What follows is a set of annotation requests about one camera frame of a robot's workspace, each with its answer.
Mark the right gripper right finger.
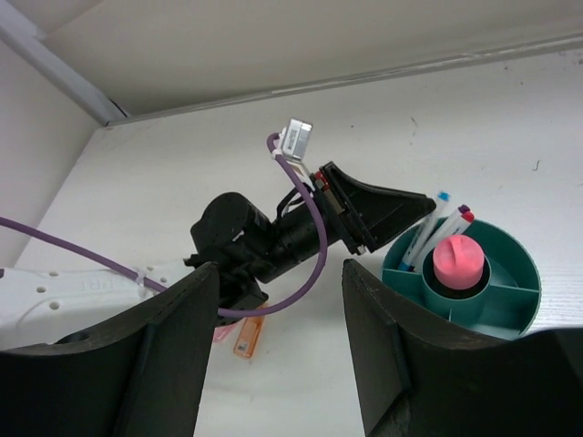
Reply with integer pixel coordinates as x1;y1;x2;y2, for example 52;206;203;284
342;259;582;436

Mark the teal round organizer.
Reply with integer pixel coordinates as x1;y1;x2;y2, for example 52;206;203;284
382;220;542;340

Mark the pink correction tape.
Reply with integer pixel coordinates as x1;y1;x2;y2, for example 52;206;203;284
213;322;239;343

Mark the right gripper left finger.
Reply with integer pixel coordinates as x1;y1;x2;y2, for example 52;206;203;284
1;262;220;436

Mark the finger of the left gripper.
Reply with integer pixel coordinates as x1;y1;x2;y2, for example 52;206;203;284
325;162;436;253

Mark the blue cap pen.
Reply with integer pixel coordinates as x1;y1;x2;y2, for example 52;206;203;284
398;191;451;271

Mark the red cap pen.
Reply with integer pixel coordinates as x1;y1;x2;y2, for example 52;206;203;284
446;211;475;236

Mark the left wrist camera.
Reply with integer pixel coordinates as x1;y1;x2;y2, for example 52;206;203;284
277;118;313;184

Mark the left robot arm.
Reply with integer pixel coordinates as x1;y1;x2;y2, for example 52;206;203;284
1;163;436;350

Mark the orange correction tape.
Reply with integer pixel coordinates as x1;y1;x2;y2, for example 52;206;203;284
233;316;265;359

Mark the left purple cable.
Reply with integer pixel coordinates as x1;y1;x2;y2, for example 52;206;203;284
0;131;328;318

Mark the purple cap pen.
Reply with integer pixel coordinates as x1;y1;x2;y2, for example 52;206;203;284
410;205;472;271

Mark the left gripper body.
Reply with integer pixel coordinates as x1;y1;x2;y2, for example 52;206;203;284
184;192;320;310

